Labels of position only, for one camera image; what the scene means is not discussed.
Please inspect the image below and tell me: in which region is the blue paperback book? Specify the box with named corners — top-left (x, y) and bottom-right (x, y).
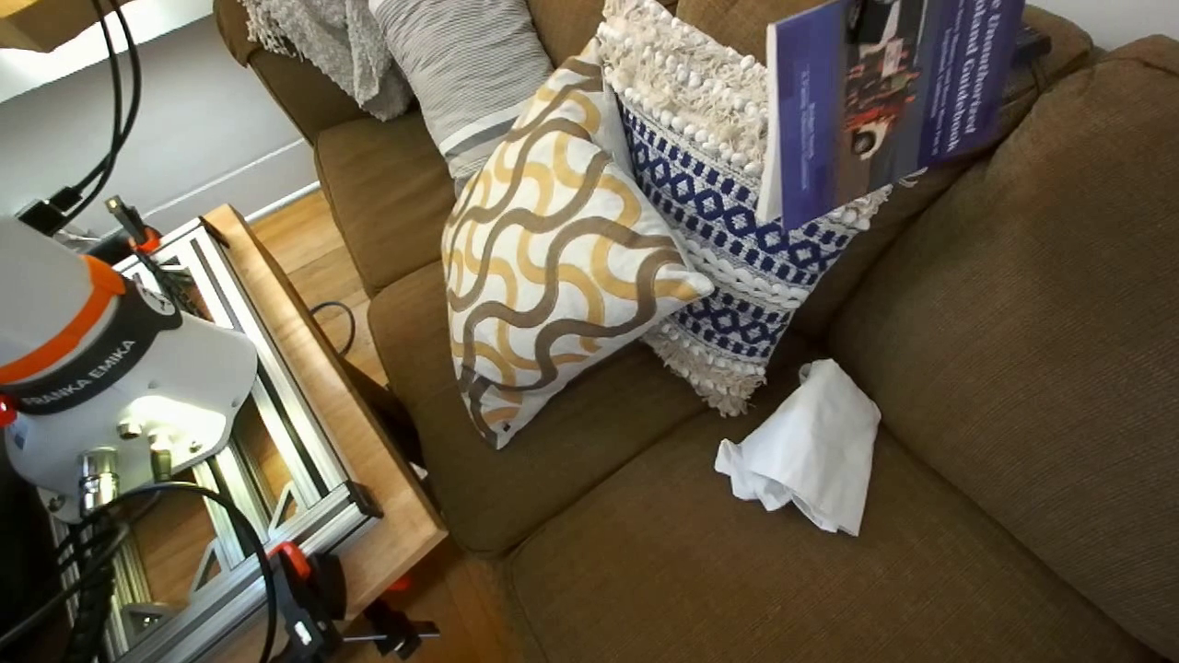
top-left (758, 0), bottom-right (1024, 227)

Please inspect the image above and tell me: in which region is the white orange robot arm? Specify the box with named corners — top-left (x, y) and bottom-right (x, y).
top-left (0, 221), bottom-right (258, 497)

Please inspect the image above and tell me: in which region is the white crumpled cloth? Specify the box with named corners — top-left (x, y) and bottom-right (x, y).
top-left (716, 356), bottom-right (880, 534)

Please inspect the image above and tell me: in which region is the gold wave pattern pillow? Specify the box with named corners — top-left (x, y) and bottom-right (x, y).
top-left (441, 47), bottom-right (716, 451)

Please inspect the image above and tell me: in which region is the blue white tufted pillow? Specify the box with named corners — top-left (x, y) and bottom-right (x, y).
top-left (594, 0), bottom-right (891, 417)

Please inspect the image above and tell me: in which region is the wooden side table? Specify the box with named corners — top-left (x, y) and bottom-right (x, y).
top-left (202, 207), bottom-right (444, 618)

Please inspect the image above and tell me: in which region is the grey striped pillow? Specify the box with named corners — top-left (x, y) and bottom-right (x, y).
top-left (368, 0), bottom-right (554, 184)

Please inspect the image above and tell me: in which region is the grey knitted throw blanket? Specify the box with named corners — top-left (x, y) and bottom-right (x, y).
top-left (239, 0), bottom-right (412, 122)

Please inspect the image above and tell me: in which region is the orange black bar clamp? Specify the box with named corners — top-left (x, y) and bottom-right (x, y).
top-left (267, 543), bottom-right (438, 663)

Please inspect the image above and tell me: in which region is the brown fabric sofa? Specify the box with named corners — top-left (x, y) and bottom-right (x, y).
top-left (213, 0), bottom-right (1179, 663)

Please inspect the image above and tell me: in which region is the black remote control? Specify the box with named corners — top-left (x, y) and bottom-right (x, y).
top-left (1012, 27), bottom-right (1051, 65)

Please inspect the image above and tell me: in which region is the aluminium extrusion frame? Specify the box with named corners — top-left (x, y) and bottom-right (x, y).
top-left (104, 221), bottom-right (372, 663)

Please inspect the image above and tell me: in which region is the orange handled clamp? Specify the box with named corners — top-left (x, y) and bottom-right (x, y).
top-left (105, 196), bottom-right (162, 259)

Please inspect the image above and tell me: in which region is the black hanging cable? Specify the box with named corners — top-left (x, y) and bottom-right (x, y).
top-left (13, 0), bottom-right (147, 238)

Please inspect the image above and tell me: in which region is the black cable bundle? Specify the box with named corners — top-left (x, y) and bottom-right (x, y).
top-left (0, 478), bottom-right (282, 663)

